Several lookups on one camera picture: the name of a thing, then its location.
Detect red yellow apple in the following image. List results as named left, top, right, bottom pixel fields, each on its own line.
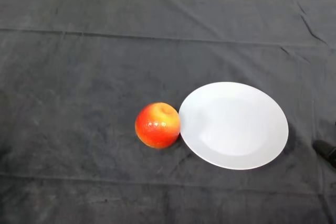
left=134, top=102, right=181, bottom=150

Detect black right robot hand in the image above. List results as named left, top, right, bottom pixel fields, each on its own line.
left=312, top=140, right=336, bottom=168

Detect dark grey cloth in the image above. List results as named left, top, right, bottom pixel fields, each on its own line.
left=0, top=0, right=336, bottom=224

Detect white round plate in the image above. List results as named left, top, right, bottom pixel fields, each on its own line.
left=178, top=81, right=289, bottom=170

